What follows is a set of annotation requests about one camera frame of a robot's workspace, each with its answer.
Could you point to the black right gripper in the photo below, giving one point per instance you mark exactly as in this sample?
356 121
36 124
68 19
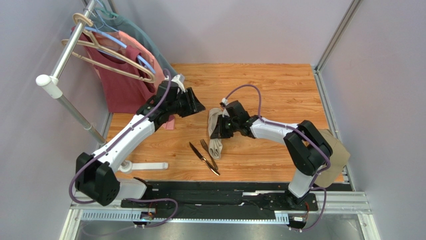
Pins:
223 125

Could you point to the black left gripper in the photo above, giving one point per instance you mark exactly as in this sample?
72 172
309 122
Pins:
193 106

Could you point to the beige cloth napkin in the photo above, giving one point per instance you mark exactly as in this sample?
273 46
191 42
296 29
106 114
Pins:
215 146

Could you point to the silver fork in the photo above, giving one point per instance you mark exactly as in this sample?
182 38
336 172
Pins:
206 148

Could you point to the silver table knife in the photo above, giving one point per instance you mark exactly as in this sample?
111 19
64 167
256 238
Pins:
203 159

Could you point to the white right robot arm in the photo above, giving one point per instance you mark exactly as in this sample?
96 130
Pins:
308 149

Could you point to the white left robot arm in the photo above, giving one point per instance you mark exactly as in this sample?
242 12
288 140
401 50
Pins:
95 173

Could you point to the salmon pink t-shirt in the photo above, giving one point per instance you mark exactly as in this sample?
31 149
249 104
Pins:
149 63

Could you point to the dark red t-shirt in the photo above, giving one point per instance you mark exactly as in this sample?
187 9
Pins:
120 83

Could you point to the teal green shirt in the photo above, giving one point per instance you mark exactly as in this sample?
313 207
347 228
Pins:
125 25

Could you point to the beige baseball cap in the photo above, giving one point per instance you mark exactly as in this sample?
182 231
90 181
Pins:
338 160

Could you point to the blue plastic hanger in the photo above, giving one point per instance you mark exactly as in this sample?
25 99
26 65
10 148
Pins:
140 60

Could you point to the metal clothes rack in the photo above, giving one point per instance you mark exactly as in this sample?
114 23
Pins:
52 86

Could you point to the beige wooden hanger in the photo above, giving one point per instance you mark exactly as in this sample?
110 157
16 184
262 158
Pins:
94 44

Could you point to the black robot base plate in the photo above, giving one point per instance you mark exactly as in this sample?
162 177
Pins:
266 195

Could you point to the green wire hanger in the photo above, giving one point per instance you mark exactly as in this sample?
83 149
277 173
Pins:
108 13

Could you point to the aluminium frame rail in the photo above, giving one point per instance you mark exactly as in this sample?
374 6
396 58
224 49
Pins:
343 215

